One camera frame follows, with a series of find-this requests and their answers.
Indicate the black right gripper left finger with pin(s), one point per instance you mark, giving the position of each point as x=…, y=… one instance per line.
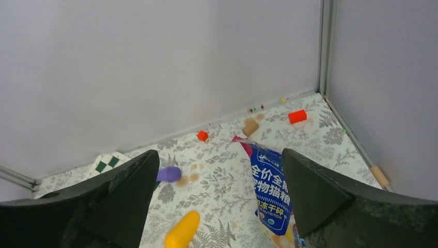
x=108, y=210

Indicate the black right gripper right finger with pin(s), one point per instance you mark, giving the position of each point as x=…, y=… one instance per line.
x=334, y=210

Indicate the cat food bag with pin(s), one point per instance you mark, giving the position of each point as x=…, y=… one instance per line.
x=274, y=207

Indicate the yellow plastic scoop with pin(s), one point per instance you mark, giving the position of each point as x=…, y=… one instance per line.
x=184, y=231

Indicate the green white checkered board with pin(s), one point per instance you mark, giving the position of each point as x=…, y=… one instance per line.
x=106, y=162

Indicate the wooden dowel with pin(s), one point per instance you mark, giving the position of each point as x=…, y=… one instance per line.
x=380, y=177

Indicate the purple plastic cylinder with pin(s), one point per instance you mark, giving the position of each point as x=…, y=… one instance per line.
x=169, y=174

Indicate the red rectangular block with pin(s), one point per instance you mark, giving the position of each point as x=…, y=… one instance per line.
x=297, y=116

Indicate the floral tablecloth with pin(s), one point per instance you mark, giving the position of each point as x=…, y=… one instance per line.
x=216, y=175

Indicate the brown wooden block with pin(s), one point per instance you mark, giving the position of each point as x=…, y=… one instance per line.
x=250, y=127

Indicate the small red cube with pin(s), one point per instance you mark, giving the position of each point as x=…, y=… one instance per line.
x=202, y=136

